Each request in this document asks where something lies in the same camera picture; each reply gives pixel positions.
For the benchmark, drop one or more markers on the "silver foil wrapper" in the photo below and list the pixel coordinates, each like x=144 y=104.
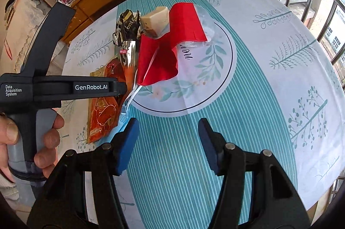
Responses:
x=129 y=55

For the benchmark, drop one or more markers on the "red paper sheet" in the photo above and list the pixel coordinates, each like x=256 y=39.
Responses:
x=161 y=56

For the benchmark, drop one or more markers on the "clear plastic bag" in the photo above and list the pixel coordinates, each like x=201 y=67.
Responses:
x=209 y=26

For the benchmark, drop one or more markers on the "metal window grille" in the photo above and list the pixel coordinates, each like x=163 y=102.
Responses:
x=329 y=13

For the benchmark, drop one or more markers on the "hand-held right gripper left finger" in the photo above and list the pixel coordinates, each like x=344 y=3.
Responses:
x=126 y=148

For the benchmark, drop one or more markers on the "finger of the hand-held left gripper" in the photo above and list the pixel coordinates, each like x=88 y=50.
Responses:
x=122 y=88

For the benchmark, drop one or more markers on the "leaf print tablecloth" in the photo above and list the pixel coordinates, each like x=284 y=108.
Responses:
x=256 y=83

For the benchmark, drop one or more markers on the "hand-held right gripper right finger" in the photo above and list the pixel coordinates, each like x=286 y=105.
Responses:
x=213 y=148

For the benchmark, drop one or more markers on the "small beige carton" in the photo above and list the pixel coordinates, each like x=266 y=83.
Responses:
x=155 y=20

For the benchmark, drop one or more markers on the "person's left hand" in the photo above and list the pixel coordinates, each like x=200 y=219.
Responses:
x=8 y=132

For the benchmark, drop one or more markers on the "black and gold wrapper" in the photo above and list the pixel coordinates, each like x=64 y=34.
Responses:
x=128 y=25

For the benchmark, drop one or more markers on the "orange snack packet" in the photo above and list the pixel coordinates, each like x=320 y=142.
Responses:
x=103 y=115

